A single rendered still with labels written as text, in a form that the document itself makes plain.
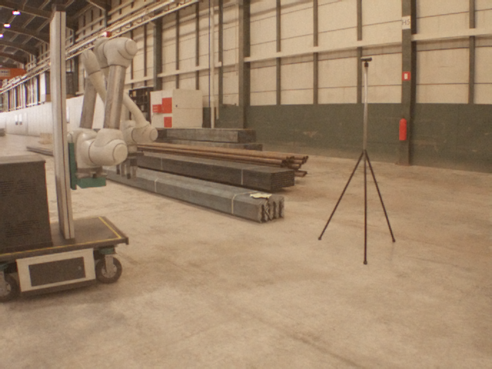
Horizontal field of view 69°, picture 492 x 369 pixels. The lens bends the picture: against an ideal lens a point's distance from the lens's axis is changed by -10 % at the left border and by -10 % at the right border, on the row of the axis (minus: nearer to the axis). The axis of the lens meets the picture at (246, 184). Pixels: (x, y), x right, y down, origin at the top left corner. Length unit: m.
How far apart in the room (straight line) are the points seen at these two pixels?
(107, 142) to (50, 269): 0.84
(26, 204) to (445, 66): 9.14
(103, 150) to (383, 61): 9.17
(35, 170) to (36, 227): 0.34
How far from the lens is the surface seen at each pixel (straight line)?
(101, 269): 2.68
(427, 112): 9.94
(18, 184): 2.47
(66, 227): 2.65
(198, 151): 8.23
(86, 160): 2.44
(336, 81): 11.48
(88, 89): 3.13
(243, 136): 10.12
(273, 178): 5.60
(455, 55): 9.99
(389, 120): 10.36
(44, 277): 2.54
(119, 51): 2.37
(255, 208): 4.02
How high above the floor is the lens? 1.06
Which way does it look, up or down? 9 degrees down
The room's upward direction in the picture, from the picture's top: straight up
